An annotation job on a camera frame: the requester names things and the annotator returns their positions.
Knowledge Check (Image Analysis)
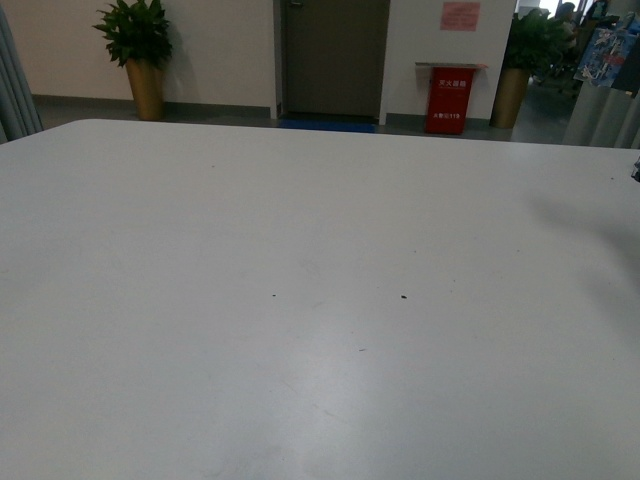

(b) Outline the blue poster stand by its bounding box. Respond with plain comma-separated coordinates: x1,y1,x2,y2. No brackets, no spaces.
573,12,639,98

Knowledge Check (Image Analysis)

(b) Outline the blue door mat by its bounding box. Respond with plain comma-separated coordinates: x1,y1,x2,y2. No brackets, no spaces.
278,119,376,133

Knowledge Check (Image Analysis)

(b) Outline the grey door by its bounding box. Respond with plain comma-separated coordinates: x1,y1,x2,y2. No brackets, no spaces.
277,0,391,120

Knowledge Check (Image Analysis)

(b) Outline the red fire extinguisher box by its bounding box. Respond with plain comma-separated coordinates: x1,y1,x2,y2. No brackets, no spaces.
415,62,488,135

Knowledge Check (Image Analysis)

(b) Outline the left potted plant gold vase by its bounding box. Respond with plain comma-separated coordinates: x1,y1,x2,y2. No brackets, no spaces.
93,0,172,121

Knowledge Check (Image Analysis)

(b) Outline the potted plant gold vase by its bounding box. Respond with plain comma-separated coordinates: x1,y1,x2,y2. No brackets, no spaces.
93,0,172,121
490,9,567,129

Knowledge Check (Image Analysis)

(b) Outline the right potted plant gold vase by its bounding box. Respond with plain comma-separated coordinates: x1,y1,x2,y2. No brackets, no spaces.
490,9,567,129

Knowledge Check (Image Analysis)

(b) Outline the grey curtain right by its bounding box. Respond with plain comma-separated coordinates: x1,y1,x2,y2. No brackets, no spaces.
562,84,639,150

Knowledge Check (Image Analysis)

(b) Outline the grey curtain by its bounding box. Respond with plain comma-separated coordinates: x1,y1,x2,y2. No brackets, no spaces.
0,9,44,144
562,84,639,150

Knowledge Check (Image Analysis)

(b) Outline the grey curtain left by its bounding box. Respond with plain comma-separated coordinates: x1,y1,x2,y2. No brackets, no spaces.
0,9,44,144

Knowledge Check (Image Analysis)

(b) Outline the seated person in background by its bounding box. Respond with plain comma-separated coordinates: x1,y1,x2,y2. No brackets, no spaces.
554,2,577,51

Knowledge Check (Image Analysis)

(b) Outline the pink wall notice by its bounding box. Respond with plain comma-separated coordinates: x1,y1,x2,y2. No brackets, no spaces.
440,1,481,32

